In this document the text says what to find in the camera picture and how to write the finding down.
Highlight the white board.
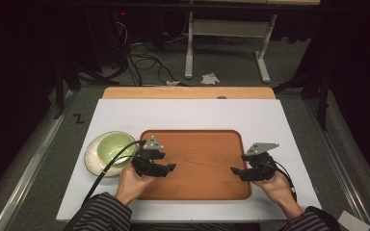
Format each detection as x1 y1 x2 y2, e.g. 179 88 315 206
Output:
55 98 323 223

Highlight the person's right hand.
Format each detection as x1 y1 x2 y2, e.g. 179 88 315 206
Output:
252 171 304 221

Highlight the flat white paper sheet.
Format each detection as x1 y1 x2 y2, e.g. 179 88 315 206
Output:
337 210 370 231

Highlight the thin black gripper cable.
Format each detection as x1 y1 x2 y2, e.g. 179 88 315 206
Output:
263 159 299 204

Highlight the tangle of black floor cables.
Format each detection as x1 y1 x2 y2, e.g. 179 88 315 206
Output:
108 18 189 88

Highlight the person's left hand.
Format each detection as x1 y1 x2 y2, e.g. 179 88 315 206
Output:
115 165 157 207

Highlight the white metal stand frame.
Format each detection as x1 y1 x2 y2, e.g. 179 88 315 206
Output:
184 10 278 85

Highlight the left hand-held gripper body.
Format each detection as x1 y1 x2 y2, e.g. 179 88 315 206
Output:
130 135 168 178

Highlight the aluminium rail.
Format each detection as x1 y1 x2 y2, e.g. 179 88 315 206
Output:
303 98 370 231
0 90 79 231

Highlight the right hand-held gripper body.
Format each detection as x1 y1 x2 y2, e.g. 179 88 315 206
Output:
241 141 280 183

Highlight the large crumpled white paper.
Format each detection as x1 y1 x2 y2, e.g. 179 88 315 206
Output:
200 72 222 86

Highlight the black stand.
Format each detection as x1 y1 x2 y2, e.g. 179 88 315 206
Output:
272 68 332 132
51 57 120 120

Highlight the light green bowl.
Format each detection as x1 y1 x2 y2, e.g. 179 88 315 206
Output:
83 130 139 178

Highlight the brown wooden tray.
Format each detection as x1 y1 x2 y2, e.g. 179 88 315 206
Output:
137 129 252 201

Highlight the thick black gripper cable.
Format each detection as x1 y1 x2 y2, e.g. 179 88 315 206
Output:
61 140 147 231

